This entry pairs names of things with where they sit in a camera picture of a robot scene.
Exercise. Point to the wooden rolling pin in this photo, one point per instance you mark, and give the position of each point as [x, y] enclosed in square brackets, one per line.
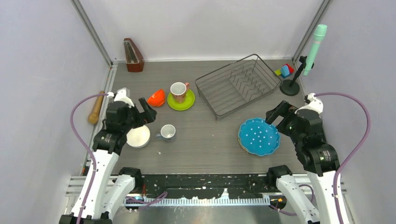
[94, 115]

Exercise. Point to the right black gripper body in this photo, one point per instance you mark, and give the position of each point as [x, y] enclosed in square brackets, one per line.
[286, 126]

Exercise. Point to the orange bowl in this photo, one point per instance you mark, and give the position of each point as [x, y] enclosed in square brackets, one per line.
[157, 99]

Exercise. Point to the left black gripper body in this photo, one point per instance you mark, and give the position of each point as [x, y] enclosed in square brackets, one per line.
[134, 120]

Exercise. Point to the brown metronome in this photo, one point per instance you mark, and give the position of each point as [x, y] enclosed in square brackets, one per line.
[134, 58]

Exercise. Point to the blue polka dot plate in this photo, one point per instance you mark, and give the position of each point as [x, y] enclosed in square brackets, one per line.
[258, 137]

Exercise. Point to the white ceramic bowl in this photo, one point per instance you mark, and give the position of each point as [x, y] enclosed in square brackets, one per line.
[138, 137]

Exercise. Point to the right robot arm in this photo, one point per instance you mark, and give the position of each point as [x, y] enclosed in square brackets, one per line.
[321, 162]

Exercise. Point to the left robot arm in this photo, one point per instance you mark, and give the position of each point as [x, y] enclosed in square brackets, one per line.
[96, 204]

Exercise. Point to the wire dish rack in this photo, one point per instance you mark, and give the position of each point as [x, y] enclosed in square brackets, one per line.
[237, 85]

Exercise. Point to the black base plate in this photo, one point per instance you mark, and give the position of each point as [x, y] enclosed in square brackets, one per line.
[205, 186]

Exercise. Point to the small grey cup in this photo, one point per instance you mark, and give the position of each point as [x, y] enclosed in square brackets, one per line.
[167, 133]

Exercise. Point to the mint green microphone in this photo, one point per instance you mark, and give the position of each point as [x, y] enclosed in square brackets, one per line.
[318, 37]

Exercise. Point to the colourful toy blocks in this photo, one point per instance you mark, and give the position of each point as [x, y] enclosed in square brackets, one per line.
[285, 71]

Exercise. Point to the pink mug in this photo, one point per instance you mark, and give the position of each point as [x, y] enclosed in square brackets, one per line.
[179, 90]

